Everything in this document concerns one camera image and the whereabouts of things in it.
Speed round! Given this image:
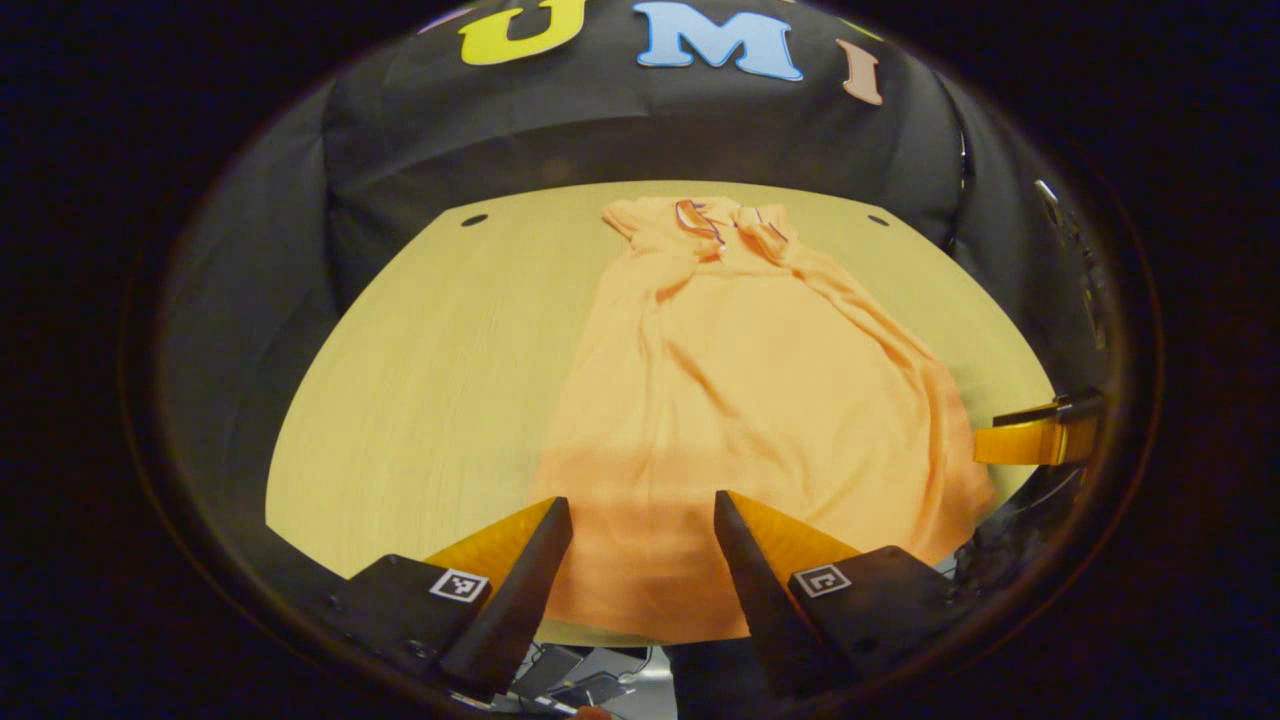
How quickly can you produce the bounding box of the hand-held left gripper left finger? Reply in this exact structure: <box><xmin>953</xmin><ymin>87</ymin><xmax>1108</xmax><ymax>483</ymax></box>
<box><xmin>328</xmin><ymin>496</ymin><xmax>575</xmax><ymax>703</ymax></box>

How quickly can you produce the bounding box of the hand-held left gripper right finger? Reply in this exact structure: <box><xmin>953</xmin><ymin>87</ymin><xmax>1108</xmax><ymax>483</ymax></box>
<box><xmin>712</xmin><ymin>489</ymin><xmax>963</xmax><ymax>703</ymax></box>

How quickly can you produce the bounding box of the orange T-shirt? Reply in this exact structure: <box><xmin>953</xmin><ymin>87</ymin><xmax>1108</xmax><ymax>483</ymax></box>
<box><xmin>530</xmin><ymin>195</ymin><xmax>999</xmax><ymax>646</ymax></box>

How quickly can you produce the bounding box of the black backdrop cloth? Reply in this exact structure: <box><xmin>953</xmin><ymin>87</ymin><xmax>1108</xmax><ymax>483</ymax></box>
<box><xmin>160</xmin><ymin>0</ymin><xmax>1111</xmax><ymax>521</ymax></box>

